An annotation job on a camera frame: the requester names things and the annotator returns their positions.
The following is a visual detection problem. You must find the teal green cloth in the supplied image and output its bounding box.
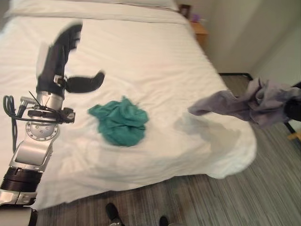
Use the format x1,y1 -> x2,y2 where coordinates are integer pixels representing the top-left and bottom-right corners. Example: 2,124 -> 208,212
87,95 -> 151,148

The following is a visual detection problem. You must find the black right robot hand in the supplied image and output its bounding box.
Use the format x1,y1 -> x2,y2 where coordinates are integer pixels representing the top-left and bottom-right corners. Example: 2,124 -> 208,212
283,81 -> 301,123

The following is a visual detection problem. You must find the white bed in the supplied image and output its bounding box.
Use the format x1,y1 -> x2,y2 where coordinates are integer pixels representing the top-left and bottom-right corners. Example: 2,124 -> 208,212
0,0 -> 258,210

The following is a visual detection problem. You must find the wooden furniture foot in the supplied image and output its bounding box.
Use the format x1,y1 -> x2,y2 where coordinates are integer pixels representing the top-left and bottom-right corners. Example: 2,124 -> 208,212
287,131 -> 301,142

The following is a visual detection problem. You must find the dark left robot foot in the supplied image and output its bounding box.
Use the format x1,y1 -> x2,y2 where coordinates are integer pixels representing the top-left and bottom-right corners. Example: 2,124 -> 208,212
105,202 -> 122,222

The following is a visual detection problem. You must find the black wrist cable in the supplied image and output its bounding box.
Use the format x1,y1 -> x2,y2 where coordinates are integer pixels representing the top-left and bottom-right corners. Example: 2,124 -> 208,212
2,95 -> 24,153

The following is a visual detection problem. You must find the black slanted furniture leg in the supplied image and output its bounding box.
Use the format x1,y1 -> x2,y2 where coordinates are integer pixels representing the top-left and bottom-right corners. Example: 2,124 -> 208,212
284,121 -> 296,135

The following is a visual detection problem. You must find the wooden nightstand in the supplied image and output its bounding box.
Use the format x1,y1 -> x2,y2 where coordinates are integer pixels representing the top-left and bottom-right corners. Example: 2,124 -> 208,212
190,21 -> 209,49

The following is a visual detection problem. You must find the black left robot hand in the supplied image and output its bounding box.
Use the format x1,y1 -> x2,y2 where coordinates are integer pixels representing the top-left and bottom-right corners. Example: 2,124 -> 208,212
35,21 -> 106,94

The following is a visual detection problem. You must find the white pillow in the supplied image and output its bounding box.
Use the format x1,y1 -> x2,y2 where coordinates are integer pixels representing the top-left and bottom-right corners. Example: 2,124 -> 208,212
9,0 -> 180,12

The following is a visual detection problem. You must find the grey purple cloth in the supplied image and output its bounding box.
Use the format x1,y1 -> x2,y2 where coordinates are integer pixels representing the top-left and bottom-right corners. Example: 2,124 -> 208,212
187,76 -> 300,129

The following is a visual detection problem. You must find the dark picture frame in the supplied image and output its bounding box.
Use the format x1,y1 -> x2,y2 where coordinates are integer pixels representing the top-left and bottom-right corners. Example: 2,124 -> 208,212
178,4 -> 191,19

